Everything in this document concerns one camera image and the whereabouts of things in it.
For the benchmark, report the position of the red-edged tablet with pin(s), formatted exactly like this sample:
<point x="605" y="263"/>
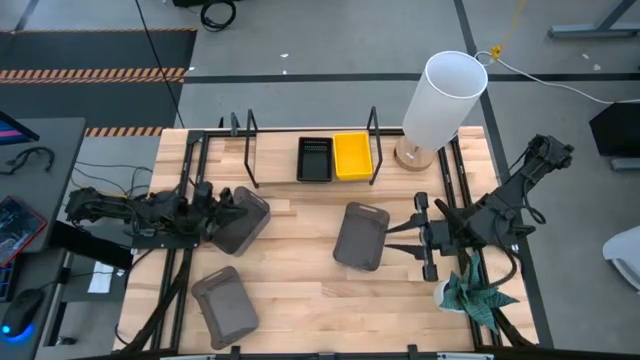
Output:
<point x="17" y="225"/>

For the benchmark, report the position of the black computer mouse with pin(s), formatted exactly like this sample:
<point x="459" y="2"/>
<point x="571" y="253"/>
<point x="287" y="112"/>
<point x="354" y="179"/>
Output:
<point x="21" y="312"/>

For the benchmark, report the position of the white chair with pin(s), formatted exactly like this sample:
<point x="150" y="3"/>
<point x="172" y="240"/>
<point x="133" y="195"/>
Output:
<point x="622" y="255"/>

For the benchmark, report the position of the yellow plastic basket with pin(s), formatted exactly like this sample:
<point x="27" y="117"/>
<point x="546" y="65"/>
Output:
<point x="353" y="155"/>

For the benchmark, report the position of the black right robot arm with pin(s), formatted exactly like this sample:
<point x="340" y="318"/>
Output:
<point x="505" y="200"/>

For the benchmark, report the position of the black keyboard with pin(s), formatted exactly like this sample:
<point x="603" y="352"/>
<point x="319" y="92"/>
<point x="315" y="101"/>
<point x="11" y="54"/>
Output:
<point x="5" y="285"/>

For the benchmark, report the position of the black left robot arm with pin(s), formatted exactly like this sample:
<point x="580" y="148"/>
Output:
<point x="125" y="210"/>

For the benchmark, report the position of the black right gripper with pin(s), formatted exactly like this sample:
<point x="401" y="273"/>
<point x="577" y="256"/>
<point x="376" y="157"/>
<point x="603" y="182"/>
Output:
<point x="440" y="235"/>

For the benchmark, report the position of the grey translucent plastic basket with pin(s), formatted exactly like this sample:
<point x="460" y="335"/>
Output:
<point x="361" y="237"/>
<point x="252" y="217"/>
<point x="225" y="306"/>

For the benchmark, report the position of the dark laptop screen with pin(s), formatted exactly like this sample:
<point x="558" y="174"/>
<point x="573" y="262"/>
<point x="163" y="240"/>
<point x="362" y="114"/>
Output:
<point x="10" y="134"/>

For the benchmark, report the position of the white lamp with wooden base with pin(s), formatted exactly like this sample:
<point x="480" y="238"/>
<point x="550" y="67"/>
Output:
<point x="442" y="95"/>

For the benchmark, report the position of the grey metal table leg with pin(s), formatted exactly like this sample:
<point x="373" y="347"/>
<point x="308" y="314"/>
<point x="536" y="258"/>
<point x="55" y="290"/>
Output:
<point x="590" y="31"/>

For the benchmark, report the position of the white paper sheet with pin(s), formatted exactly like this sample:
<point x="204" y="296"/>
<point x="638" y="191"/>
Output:
<point x="100" y="277"/>

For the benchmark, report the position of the black mat with hazard stripes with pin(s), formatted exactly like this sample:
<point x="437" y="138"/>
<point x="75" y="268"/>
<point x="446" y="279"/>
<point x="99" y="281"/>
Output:
<point x="100" y="50"/>

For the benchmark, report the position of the black flat box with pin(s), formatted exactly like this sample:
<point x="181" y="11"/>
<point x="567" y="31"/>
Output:
<point x="617" y="130"/>

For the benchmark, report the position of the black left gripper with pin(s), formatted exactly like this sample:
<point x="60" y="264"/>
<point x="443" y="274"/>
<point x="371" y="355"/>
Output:
<point x="210" y="215"/>

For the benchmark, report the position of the green plant in white pot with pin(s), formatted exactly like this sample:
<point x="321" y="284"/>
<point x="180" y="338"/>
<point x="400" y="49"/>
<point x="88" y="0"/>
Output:
<point x="470" y="295"/>

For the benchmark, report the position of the grey desk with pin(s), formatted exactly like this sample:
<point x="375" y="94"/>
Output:
<point x="55" y="150"/>

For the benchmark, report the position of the black perforated plastic basket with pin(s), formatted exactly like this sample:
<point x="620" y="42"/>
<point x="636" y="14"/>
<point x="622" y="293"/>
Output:
<point x="315" y="160"/>

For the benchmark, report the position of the wooden shelf with black frame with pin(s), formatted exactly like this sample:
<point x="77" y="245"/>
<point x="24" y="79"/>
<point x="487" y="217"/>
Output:
<point x="275" y="155"/>

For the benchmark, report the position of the black power box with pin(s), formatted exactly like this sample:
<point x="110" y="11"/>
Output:
<point x="90" y="245"/>

